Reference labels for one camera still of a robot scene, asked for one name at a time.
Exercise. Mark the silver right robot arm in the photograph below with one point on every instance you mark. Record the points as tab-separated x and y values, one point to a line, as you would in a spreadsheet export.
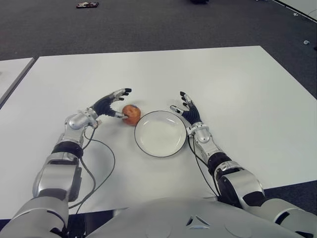
204	136

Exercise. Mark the white plate with black rim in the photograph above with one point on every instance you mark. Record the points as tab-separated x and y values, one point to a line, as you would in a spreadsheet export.
160	134

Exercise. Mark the white neighbouring table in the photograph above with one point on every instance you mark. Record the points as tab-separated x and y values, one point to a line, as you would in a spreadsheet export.
11	74
302	6

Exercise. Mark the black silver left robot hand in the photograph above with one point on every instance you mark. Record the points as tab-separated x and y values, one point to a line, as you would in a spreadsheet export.
104	106

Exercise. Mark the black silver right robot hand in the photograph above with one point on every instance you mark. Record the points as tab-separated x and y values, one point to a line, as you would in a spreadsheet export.
193	115

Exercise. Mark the red apple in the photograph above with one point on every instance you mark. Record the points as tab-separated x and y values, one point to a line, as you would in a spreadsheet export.
133	116

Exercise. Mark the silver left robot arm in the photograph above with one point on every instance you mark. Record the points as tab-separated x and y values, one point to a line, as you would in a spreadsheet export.
76	121

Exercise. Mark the red black object on floor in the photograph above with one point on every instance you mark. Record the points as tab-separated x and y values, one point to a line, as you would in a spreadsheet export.
87	4

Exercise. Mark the grey robot torso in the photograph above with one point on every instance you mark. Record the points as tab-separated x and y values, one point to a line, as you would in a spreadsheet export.
185	218

